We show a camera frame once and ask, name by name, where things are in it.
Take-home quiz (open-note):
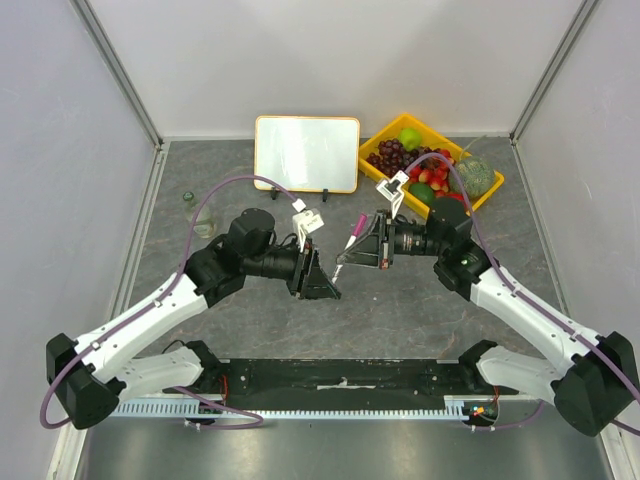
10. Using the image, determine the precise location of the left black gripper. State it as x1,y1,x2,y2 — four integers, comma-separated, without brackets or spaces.
244,234,341,301

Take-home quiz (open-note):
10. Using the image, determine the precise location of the pink capped whiteboard marker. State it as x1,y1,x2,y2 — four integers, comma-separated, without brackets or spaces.
332,213,368,283

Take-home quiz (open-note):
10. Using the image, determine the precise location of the orange framed whiteboard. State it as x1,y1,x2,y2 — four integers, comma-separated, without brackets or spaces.
254,115,360,194

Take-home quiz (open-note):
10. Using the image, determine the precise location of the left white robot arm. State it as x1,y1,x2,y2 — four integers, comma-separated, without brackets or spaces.
45,208,341,430

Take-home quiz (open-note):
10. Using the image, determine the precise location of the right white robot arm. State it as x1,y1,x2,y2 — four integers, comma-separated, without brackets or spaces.
337,197,639,437

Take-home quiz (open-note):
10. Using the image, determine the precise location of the green lime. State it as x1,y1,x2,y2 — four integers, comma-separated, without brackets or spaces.
409,182,435,206

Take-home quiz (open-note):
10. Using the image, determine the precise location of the purple grape bunch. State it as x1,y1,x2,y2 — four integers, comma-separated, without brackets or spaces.
365,138,420,178

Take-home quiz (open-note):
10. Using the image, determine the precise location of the red cherry pile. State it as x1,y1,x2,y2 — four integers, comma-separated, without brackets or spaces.
409,157,449,196

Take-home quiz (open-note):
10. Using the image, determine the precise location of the yellow plastic tray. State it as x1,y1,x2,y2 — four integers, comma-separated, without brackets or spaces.
358,113,506,221

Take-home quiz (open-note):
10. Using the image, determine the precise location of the green apple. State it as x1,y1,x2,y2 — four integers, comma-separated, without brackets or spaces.
397,128,422,151

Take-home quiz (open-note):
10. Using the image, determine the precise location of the clear glass bottle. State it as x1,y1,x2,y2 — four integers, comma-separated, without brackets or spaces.
182,191,215,239

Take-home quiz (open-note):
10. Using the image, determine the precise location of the netted green melon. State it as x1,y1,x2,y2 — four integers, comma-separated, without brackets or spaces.
454,135,495,200

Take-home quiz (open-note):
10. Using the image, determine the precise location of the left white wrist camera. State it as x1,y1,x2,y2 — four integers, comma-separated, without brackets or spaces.
292,209,324,252

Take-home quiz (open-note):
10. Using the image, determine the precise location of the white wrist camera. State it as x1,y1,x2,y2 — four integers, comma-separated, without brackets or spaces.
376,170,409,219
292,209,324,252

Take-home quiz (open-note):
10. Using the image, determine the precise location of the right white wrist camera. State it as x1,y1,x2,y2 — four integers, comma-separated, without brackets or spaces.
376,170,409,219

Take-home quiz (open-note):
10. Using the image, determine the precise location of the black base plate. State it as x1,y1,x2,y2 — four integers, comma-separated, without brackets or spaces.
178,340,516,412

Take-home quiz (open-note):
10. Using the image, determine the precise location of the light blue cable duct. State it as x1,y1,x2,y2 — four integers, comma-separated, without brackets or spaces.
111,396,477,421

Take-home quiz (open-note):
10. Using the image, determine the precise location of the right aluminium frame post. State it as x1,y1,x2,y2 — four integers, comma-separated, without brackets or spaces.
509,0,600,145

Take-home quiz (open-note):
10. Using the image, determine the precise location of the aluminium frame post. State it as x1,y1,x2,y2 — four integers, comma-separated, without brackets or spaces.
70,0,164,149
509,0,600,145

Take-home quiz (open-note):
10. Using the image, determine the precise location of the left aluminium frame post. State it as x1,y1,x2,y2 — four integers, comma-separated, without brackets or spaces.
70,0,164,149

